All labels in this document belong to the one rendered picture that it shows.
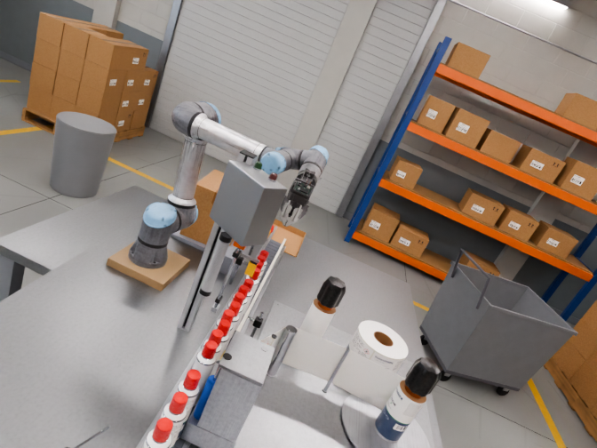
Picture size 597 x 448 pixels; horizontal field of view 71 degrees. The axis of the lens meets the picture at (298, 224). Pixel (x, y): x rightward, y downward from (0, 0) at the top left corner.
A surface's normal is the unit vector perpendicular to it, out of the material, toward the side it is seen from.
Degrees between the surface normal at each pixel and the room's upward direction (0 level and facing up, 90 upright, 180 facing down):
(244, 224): 90
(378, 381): 90
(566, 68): 90
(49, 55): 90
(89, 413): 0
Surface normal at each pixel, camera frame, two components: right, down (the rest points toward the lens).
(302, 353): -0.09, 0.36
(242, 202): -0.65, 0.04
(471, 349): 0.09, 0.47
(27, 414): 0.38, -0.85
